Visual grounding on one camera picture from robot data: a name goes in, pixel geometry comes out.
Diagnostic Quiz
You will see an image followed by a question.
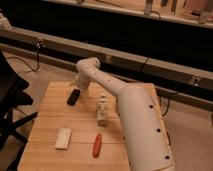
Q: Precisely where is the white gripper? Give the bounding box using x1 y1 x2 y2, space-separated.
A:
70 72 91 98

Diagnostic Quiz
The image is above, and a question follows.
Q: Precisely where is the black eraser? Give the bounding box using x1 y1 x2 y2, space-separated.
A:
67 89 81 106

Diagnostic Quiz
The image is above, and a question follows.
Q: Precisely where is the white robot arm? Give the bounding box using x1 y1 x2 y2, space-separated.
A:
75 57 175 171

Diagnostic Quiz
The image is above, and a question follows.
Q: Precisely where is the small white bottle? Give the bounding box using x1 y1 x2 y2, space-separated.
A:
97 93 107 126

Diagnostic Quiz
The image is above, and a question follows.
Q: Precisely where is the red marker pen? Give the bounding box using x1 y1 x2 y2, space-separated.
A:
92 133 102 158

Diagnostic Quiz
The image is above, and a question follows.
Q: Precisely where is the white rectangular block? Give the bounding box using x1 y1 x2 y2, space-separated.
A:
55 128 72 150

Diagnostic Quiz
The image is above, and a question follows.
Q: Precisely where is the black office chair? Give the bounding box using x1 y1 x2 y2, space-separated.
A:
0 50 37 150

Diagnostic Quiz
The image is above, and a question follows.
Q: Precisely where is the black cable on floor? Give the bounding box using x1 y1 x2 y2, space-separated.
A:
4 39 45 74

